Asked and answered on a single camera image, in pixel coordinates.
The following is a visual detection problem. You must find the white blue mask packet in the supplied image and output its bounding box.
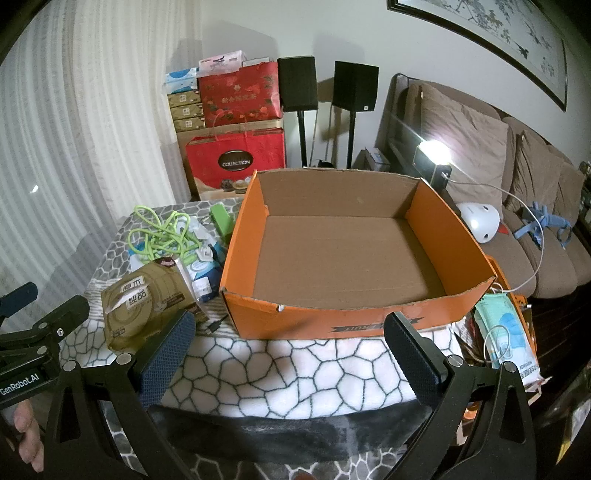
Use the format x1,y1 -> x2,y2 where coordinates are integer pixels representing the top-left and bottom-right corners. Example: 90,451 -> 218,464
178,222 -> 228,303

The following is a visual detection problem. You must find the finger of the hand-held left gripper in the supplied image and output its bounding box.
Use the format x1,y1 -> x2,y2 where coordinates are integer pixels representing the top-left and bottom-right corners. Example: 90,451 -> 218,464
0,296 -> 90,365
0,281 -> 37,320

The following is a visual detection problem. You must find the green power bank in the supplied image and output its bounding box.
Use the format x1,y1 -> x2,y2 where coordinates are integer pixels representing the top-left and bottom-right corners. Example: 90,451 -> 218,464
210,205 -> 232,244

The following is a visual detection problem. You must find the brown sofa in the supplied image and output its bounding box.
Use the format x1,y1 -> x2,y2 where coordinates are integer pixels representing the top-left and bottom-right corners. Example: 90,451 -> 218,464
376,73 -> 591,303

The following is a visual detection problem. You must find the bright lamp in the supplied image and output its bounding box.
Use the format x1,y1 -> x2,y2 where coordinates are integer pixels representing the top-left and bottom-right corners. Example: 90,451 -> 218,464
413,141 -> 455,188

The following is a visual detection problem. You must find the gold snack packet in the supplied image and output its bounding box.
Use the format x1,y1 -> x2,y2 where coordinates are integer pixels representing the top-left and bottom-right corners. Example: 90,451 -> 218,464
100,262 -> 200,350

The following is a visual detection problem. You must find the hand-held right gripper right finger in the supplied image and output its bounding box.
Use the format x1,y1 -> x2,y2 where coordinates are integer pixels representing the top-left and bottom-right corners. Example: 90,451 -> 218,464
383,311 -> 543,480

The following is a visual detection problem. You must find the green face mask packet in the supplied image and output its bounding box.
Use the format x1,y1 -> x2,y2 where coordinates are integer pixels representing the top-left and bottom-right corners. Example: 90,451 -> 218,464
475,295 -> 542,385

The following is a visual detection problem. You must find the brown cushion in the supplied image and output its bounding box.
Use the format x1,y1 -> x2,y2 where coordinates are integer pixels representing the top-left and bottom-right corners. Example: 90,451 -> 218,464
554,161 -> 586,214
502,131 -> 565,214

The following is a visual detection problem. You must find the red Collection gift bag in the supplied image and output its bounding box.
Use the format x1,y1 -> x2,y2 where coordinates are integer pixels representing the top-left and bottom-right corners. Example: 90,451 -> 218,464
185,127 -> 287,201

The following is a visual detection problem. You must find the white dome device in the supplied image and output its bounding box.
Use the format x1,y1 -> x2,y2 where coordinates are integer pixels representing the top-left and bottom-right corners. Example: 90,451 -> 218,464
456,202 -> 502,244

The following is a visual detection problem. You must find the black cable plug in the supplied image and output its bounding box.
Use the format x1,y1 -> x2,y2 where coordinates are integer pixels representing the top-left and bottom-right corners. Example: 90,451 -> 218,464
202,314 -> 228,336

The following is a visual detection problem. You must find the green cable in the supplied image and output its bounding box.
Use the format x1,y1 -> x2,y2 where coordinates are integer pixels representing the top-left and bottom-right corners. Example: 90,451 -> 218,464
127,205 -> 195,265

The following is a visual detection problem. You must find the orange cardboard box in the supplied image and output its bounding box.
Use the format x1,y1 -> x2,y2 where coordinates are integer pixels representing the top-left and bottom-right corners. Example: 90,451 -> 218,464
219,168 -> 498,341

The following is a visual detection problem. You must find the white cable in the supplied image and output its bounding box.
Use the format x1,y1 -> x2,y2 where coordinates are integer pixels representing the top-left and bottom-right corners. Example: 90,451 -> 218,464
442,179 -> 551,296

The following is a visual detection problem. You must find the person's left hand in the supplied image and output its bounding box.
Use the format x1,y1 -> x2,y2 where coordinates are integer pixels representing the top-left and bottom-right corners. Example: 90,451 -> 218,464
13,399 -> 47,474

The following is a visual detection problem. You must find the pink tissue packet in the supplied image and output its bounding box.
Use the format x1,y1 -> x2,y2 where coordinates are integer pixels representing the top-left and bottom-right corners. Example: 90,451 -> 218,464
198,50 -> 248,75

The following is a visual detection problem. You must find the framed painting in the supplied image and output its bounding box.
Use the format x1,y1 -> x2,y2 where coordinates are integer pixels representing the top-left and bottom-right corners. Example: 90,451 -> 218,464
387,0 -> 568,112

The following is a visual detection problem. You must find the red patterned gift box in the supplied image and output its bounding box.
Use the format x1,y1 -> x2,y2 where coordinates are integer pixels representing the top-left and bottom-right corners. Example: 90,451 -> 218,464
198,62 -> 283,127

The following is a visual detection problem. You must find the blue tissue packet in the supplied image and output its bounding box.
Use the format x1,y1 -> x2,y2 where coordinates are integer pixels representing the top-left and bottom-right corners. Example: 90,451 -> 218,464
163,68 -> 200,96

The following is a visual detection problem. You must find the black speaker stand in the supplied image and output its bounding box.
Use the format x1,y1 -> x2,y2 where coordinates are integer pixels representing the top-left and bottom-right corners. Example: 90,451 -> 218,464
346,113 -> 359,169
295,111 -> 308,168

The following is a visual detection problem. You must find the large beige cushion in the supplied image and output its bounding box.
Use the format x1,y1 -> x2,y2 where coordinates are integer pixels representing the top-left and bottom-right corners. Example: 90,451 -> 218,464
418,83 -> 509,209

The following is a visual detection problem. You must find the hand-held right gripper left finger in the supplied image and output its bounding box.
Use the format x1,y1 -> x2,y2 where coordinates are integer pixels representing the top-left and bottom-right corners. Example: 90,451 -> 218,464
44,309 -> 199,480

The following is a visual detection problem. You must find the grey box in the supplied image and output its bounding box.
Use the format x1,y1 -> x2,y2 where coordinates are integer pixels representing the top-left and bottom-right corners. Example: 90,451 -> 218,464
355,148 -> 393,172

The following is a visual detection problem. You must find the white curtain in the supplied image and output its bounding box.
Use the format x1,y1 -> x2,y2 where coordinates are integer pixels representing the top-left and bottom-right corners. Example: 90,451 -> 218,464
0,9 -> 197,296

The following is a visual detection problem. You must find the grey white patterned blanket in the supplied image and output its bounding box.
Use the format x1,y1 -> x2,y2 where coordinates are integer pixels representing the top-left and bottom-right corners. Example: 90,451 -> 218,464
60,200 -> 467,480

